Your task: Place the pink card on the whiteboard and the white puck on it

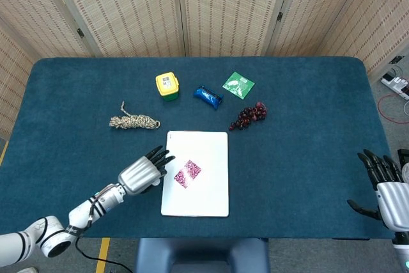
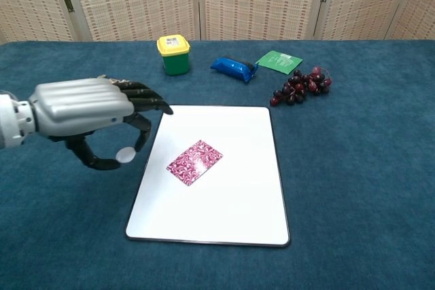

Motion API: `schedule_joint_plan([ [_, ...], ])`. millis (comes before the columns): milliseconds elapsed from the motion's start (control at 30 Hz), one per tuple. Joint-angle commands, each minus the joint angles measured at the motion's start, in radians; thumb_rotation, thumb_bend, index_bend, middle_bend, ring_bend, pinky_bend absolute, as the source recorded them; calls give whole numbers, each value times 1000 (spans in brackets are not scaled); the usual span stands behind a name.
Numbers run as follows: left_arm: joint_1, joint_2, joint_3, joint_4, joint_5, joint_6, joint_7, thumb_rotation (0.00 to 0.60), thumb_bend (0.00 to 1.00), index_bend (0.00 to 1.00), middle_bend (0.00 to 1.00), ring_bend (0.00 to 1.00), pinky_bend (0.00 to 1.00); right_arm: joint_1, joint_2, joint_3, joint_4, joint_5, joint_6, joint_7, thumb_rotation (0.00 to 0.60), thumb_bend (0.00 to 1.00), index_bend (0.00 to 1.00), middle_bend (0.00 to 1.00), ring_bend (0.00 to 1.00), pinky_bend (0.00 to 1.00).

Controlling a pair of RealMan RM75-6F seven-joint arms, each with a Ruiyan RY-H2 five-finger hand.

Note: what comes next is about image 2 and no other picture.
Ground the blue snack pouch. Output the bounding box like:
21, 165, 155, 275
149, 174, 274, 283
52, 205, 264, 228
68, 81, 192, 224
209, 55, 260, 84

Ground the dark red grape bunch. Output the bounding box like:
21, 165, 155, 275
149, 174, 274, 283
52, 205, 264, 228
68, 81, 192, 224
269, 66, 333, 107

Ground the yellow lidded green container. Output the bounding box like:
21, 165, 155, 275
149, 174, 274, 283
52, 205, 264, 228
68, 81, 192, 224
156, 34, 192, 77

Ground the small white round disc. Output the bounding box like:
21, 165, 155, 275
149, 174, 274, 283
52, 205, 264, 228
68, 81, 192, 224
114, 146, 136, 164

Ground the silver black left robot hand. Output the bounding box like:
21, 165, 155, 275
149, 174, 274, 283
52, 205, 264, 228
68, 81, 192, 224
29, 77, 174, 171

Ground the blue felt table cover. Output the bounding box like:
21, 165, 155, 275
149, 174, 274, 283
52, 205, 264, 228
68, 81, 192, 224
0, 39, 435, 290

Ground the braided twine bundle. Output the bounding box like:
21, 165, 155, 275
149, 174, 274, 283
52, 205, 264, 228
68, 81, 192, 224
96, 74, 133, 85

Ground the green sachet packet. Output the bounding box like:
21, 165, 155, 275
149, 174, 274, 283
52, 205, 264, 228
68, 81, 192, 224
255, 50, 304, 75

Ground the woven bamboo screen panel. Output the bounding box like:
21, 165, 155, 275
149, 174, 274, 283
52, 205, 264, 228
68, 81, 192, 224
196, 0, 329, 41
385, 0, 435, 40
56, 0, 201, 42
312, 0, 417, 40
0, 0, 77, 45

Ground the pink patterned packet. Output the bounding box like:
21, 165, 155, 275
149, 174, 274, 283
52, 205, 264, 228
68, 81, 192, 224
165, 139, 224, 187

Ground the white rectangular board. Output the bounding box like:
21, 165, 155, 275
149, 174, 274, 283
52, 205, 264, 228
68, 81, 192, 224
124, 105, 292, 249

